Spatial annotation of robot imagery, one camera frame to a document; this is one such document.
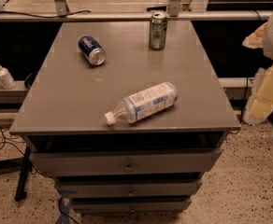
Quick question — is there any top grey drawer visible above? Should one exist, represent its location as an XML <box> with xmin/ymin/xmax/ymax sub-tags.
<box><xmin>30</xmin><ymin>148</ymin><xmax>222</xmax><ymax>176</ymax></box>

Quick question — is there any clear plastic water bottle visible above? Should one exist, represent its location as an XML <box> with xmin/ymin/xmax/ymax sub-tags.
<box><xmin>105</xmin><ymin>82</ymin><xmax>178</xmax><ymax>125</ymax></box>

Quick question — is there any white pump dispenser bottle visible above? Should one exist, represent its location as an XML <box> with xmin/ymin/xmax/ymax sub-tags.
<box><xmin>0</xmin><ymin>64</ymin><xmax>16</xmax><ymax>90</ymax></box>

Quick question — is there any green soda can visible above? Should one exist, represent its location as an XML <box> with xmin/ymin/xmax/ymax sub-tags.
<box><xmin>149</xmin><ymin>11</ymin><xmax>167</xmax><ymax>49</ymax></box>

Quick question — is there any blue pepsi can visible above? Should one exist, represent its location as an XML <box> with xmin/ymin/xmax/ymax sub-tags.
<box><xmin>79</xmin><ymin>35</ymin><xmax>106</xmax><ymax>65</ymax></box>

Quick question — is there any metal frame rail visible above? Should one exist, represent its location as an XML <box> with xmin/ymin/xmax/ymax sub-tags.
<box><xmin>0</xmin><ymin>10</ymin><xmax>273</xmax><ymax>22</ymax></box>

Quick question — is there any middle grey drawer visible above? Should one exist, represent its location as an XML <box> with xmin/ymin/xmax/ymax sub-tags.
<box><xmin>55</xmin><ymin>179</ymin><xmax>203</xmax><ymax>198</ymax></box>

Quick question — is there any grey drawer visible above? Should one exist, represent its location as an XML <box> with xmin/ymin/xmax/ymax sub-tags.
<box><xmin>55</xmin><ymin>179</ymin><xmax>203</xmax><ymax>198</ymax></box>
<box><xmin>30</xmin><ymin>148</ymin><xmax>222</xmax><ymax>176</ymax></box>
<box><xmin>71</xmin><ymin>198</ymin><xmax>191</xmax><ymax>213</ymax></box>

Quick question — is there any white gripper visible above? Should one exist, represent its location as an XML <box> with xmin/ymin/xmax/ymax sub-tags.
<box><xmin>242</xmin><ymin>14</ymin><xmax>273</xmax><ymax>125</ymax></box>

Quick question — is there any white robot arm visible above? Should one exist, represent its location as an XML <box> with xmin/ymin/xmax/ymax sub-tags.
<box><xmin>242</xmin><ymin>15</ymin><xmax>273</xmax><ymax>125</ymax></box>

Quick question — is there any grey drawer cabinet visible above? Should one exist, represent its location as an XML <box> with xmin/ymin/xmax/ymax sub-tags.
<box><xmin>10</xmin><ymin>21</ymin><xmax>239</xmax><ymax>213</ymax></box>

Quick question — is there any black floor cable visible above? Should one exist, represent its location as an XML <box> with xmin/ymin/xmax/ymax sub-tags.
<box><xmin>0</xmin><ymin>119</ymin><xmax>27</xmax><ymax>161</ymax></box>

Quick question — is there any bottom grey drawer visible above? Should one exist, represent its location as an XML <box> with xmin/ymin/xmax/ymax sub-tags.
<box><xmin>71</xmin><ymin>198</ymin><xmax>191</xmax><ymax>213</ymax></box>

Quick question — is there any black stand leg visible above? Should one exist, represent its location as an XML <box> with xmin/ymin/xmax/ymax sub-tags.
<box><xmin>15</xmin><ymin>147</ymin><xmax>32</xmax><ymax>202</ymax></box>

